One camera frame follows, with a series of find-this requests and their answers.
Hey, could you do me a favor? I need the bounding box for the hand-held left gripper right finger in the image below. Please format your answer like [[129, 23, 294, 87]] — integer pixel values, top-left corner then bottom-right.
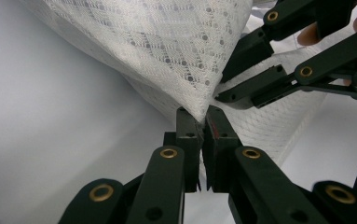
[[202, 105, 329, 224]]

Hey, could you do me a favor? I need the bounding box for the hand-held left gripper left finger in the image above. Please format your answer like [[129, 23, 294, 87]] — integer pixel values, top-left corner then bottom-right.
[[126, 106, 204, 224]]

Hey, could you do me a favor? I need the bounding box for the white mesh laundry bag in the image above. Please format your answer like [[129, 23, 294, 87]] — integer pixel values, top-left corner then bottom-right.
[[19, 0, 328, 166]]

